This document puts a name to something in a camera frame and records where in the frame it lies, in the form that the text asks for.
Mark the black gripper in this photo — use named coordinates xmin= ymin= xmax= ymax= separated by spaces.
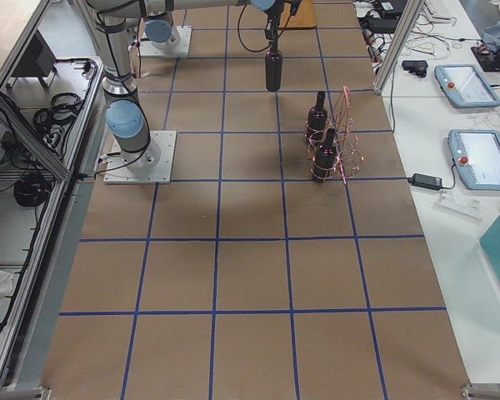
xmin=264 ymin=9 xmax=283 ymax=42

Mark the dark wine bottle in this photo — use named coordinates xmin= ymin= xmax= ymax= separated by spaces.
xmin=311 ymin=127 xmax=338 ymax=183
xmin=265 ymin=45 xmax=283 ymax=93
xmin=304 ymin=91 xmax=328 ymax=144

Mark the wooden tray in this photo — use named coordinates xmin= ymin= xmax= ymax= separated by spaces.
xmin=280 ymin=0 xmax=317 ymax=30

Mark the far teach pendant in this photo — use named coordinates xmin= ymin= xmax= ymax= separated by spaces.
xmin=434 ymin=64 xmax=500 ymax=108

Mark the teach pendant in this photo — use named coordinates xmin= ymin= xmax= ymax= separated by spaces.
xmin=434 ymin=64 xmax=500 ymax=108
xmin=447 ymin=129 xmax=500 ymax=191

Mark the black power adapter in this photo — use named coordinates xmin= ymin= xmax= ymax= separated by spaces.
xmin=407 ymin=173 xmax=443 ymax=191

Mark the near teach pendant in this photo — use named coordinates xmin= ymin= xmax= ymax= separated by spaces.
xmin=447 ymin=129 xmax=500 ymax=191

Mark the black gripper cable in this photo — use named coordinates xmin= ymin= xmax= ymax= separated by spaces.
xmin=236 ymin=0 xmax=301 ymax=53

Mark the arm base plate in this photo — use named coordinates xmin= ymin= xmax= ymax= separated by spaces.
xmin=103 ymin=130 xmax=177 ymax=184
xmin=139 ymin=23 xmax=192 ymax=58

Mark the copper wire bottle basket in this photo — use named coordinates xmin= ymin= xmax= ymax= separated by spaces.
xmin=304 ymin=86 xmax=364 ymax=184

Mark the aluminium frame post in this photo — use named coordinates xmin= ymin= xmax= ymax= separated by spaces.
xmin=373 ymin=0 xmax=424 ymax=95

